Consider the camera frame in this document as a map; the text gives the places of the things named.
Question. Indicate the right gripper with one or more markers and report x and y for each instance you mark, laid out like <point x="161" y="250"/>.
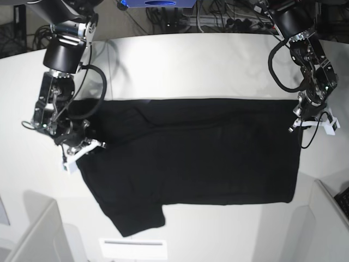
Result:
<point x="74" y="136"/>

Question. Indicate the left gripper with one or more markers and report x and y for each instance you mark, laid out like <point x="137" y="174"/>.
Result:
<point x="306" y="110"/>

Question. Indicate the black T-shirt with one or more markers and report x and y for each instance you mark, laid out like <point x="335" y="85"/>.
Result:
<point x="189" y="151"/>

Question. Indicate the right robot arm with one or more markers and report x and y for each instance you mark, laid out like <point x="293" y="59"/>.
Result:
<point x="72" y="25"/>

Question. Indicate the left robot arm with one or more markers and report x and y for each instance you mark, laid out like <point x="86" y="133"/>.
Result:
<point x="297" y="29"/>

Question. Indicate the black keyboard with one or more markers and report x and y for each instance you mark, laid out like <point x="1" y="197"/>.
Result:
<point x="342" y="200"/>

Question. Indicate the white partition panel left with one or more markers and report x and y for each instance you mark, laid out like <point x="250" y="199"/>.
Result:
<point x="47" y="237"/>

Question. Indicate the white partition panel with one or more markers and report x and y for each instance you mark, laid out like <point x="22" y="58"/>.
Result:
<point x="319" y="230"/>
<point x="47" y="237"/>

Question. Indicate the white slotted plate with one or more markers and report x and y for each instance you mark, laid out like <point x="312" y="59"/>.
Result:
<point x="134" y="249"/>

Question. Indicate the white partition panel right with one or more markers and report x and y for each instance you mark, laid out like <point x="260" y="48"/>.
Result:
<point x="319" y="230"/>

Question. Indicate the blue box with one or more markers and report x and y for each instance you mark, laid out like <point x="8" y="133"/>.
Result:
<point x="160" y="3"/>

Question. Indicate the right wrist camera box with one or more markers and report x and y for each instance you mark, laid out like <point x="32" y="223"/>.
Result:
<point x="70" y="167"/>

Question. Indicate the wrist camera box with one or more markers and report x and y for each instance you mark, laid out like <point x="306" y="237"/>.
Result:
<point x="70" y="167"/>
<point x="331" y="127"/>

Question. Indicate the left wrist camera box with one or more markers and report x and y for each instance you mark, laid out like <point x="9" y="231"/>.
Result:
<point x="331" y="127"/>

